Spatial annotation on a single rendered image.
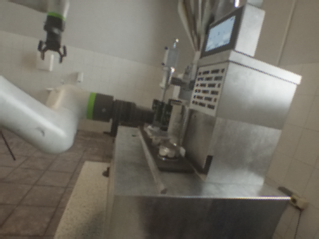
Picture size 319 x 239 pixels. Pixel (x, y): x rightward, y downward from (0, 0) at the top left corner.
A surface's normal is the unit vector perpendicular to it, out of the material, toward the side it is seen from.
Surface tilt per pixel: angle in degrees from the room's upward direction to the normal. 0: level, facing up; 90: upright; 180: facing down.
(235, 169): 90
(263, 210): 90
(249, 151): 90
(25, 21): 90
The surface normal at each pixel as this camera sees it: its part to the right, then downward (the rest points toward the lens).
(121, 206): 0.24, 0.24
